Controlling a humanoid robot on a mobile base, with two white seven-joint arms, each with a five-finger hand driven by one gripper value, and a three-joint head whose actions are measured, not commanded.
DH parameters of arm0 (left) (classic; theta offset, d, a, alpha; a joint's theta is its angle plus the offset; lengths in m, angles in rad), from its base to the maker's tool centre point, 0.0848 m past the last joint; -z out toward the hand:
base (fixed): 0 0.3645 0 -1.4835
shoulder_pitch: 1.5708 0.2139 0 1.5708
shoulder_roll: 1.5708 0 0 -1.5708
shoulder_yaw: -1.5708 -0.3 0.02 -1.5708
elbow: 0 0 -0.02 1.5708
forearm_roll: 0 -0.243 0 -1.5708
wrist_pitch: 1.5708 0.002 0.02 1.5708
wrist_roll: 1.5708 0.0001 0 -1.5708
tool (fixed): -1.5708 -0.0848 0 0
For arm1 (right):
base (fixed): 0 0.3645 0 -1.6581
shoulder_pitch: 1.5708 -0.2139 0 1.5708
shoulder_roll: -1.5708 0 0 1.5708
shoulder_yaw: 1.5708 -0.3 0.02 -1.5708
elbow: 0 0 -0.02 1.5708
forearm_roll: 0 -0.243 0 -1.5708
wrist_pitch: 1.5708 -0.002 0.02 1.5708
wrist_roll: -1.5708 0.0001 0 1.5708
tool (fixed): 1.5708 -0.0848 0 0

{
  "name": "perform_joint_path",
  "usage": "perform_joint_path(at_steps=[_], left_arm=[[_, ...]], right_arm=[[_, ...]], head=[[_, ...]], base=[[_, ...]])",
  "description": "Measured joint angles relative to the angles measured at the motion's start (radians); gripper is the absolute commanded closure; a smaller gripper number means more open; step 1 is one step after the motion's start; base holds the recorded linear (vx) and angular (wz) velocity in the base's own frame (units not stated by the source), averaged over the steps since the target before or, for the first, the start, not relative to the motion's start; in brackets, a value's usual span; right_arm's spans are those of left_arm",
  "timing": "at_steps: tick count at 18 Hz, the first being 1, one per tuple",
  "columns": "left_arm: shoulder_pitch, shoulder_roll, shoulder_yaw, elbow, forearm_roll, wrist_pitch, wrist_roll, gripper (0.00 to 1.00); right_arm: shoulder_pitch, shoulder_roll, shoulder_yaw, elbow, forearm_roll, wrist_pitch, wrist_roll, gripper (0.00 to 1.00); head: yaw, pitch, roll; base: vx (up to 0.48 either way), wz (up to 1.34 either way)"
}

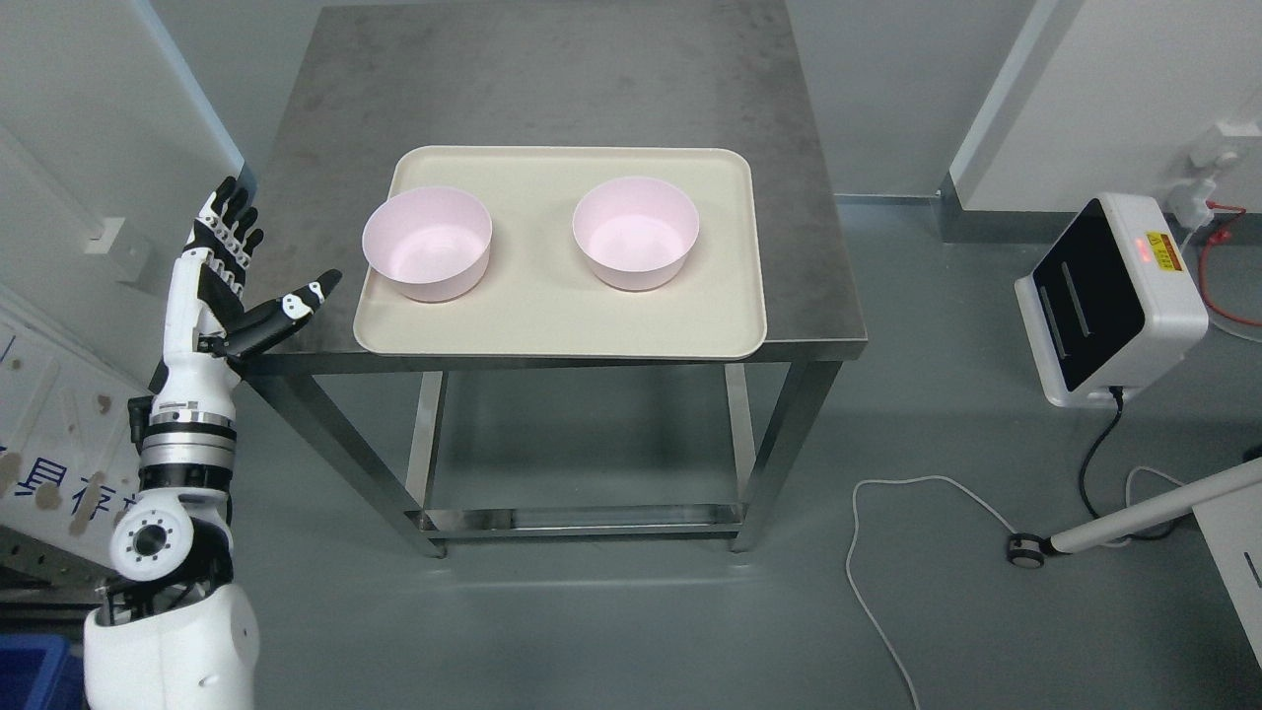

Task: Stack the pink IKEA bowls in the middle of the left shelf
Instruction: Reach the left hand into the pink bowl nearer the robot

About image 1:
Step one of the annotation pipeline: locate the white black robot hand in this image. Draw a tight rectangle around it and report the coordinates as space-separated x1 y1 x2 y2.
149 177 342 424

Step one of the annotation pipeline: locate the pink bowl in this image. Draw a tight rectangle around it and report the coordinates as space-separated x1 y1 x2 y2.
570 177 700 293
361 185 493 303

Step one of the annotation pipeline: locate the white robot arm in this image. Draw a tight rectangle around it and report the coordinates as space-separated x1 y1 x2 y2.
83 395 261 709

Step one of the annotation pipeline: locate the white sign board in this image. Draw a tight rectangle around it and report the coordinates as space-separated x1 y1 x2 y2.
1 296 139 560

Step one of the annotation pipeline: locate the stainless steel table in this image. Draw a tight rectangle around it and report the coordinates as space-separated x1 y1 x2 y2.
249 1 870 557

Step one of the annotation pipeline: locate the beige plastic tray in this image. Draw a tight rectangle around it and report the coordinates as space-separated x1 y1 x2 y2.
353 145 767 361

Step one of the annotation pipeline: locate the blue bin bottom left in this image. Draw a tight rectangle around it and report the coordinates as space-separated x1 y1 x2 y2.
1 634 85 709

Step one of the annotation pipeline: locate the white stand leg with caster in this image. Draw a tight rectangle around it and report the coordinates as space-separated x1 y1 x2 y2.
1006 458 1261 569

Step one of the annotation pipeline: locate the white black box device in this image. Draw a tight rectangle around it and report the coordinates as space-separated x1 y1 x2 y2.
1013 192 1209 409

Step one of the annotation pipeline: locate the white wall bracket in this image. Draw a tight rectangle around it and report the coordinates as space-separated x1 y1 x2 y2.
83 219 129 260

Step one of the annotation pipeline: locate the black power cable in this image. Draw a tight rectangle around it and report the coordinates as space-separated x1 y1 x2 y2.
1079 387 1189 541

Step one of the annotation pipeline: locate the white cable on floor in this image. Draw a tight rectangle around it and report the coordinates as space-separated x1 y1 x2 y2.
846 465 1184 710

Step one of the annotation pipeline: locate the white wall socket plug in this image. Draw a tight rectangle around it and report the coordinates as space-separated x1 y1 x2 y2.
1164 148 1242 233

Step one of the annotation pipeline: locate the red cable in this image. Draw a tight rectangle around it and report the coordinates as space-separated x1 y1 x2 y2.
1198 202 1262 329

